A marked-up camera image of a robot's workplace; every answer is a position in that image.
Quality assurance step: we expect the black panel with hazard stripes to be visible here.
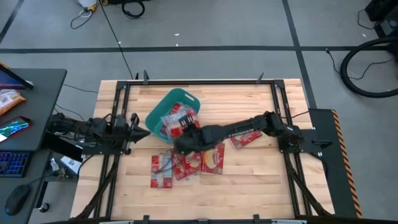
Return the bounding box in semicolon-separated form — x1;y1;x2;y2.
307;108;363;219

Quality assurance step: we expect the black equipment box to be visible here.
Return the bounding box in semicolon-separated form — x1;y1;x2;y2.
364;0;398;39

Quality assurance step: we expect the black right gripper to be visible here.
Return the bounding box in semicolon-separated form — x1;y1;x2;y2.
175;113;208;155

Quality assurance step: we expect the thick black hose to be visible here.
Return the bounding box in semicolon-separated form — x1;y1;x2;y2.
340;36;398;99

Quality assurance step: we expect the black coiled cable loop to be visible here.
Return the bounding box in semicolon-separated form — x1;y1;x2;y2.
121;0;146;19

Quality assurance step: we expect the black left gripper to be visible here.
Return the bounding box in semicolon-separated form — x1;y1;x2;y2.
115;114;152;147

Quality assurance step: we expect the smartphone with red case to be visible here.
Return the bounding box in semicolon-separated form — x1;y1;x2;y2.
0;115;34;143

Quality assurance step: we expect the white box with label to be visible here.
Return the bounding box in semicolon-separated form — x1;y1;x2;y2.
58;155;82;175

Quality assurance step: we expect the teal plastic basket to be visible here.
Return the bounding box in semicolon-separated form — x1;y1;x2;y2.
145;88;201;144

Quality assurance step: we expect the white object on floor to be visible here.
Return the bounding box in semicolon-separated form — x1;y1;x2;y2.
76;0;98;9

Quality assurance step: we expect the thin black floor cable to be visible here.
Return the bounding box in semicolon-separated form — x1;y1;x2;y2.
325;48;396;81

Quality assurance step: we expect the black desk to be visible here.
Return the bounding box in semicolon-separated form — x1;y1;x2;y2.
0;67;68;224

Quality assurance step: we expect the black backlit keyboard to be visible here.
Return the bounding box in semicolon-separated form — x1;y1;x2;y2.
0;151;32;179

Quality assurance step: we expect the tablet with dark frame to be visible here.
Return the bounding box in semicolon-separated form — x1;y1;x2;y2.
0;63;34;91

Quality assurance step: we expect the long black cable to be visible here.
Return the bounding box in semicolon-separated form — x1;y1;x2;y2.
98;0;135;80

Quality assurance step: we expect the orange snack bag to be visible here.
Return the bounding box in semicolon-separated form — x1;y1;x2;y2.
0;89;26;116

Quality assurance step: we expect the black aluminium table frame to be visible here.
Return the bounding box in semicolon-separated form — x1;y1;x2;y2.
73;79;335;224

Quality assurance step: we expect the cable with white plug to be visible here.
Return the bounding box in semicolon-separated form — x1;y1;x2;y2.
70;2;101;30

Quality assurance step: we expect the red popcorn bag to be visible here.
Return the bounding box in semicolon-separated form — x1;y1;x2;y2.
169;101;200;116
200;142;226;175
172;151;203;181
229;130;263;151
150;151;174;189
160;104;201;140

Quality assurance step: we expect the black computer mouse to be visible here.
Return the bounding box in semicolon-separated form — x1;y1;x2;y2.
4;184;32;217

